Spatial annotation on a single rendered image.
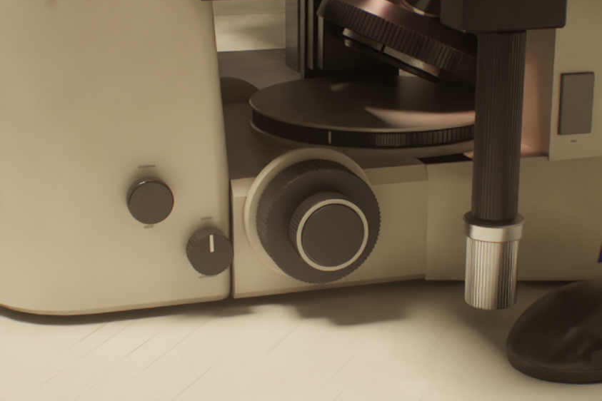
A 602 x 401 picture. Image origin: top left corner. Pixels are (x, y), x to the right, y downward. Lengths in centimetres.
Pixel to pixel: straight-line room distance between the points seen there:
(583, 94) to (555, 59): 3
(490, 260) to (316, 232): 9
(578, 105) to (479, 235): 12
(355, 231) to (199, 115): 10
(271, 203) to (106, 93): 10
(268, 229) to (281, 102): 15
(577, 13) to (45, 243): 32
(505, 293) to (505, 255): 2
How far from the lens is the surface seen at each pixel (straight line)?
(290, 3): 130
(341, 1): 74
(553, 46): 71
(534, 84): 73
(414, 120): 72
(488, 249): 64
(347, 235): 64
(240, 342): 64
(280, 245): 64
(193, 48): 64
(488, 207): 64
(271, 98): 78
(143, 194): 64
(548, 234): 71
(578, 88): 72
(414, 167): 69
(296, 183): 64
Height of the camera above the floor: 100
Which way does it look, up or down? 16 degrees down
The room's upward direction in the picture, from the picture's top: straight up
